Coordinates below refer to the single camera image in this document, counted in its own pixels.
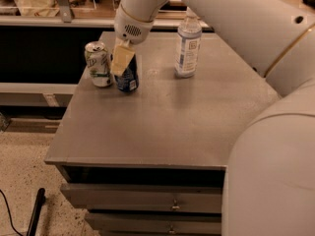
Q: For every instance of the grey metal bracket left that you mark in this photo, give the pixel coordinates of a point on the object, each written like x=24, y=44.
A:
x=65, y=11

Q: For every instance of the grey top drawer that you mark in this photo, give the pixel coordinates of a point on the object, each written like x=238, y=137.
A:
x=143, y=197

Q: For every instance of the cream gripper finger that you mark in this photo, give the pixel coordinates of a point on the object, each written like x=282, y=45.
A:
x=122, y=54

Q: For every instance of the white green 7up can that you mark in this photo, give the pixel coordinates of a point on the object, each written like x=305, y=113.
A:
x=97, y=60

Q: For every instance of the grey drawer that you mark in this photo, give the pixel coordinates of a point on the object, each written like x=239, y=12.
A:
x=123, y=224
x=143, y=197

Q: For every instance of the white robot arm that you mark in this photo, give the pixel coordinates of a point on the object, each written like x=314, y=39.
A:
x=269, y=182

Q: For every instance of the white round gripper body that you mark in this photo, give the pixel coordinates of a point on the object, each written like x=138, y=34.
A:
x=132, y=29

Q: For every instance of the blue pepsi can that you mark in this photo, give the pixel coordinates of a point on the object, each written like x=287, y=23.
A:
x=129, y=80

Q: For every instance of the clear plastic water bottle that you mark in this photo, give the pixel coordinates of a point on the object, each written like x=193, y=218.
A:
x=188, y=41

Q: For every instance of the black floor post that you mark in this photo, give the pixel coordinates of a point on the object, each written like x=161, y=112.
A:
x=39, y=202

